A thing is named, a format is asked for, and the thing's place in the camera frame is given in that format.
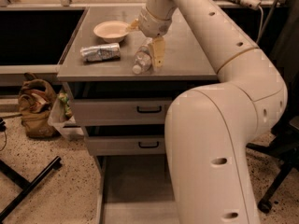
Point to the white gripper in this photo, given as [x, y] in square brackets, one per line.
[151, 25]

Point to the clear plastic water bottle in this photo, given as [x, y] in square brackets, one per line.
[142, 59]

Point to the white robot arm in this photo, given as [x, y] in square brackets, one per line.
[207, 128]

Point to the grey drawer cabinet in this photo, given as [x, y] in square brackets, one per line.
[186, 65]

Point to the top grey drawer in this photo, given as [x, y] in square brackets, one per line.
[119, 102]

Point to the grey drawer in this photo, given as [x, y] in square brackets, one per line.
[142, 139]
[119, 102]
[136, 189]

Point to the middle grey drawer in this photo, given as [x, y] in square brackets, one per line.
[142, 139]

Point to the bottom grey drawer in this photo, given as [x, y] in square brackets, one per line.
[136, 189]

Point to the crumpled silver chip bag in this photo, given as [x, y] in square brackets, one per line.
[99, 53]

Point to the clear plastic trash bin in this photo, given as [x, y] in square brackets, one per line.
[62, 119]

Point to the brown fabric bag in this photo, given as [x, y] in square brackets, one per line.
[36, 100]

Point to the black stand legs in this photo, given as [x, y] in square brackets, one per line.
[25, 185]

